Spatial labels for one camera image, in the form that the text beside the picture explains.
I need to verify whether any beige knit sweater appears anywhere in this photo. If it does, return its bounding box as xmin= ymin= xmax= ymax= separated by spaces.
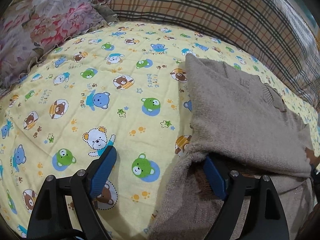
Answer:
xmin=149 ymin=54 xmax=314 ymax=239

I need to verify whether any person's right hand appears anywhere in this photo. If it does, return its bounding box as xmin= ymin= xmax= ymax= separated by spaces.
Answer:
xmin=305 ymin=147 xmax=320 ymax=167

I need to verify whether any yellow bear print quilt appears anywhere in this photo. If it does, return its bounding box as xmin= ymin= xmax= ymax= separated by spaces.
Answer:
xmin=1 ymin=22 xmax=319 ymax=239

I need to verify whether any plaid beige blanket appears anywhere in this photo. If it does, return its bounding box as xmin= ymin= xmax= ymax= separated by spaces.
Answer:
xmin=102 ymin=0 xmax=319 ymax=108

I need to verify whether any floral ruffled pillow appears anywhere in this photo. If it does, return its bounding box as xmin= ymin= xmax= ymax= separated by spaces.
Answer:
xmin=1 ymin=0 xmax=119 ymax=96

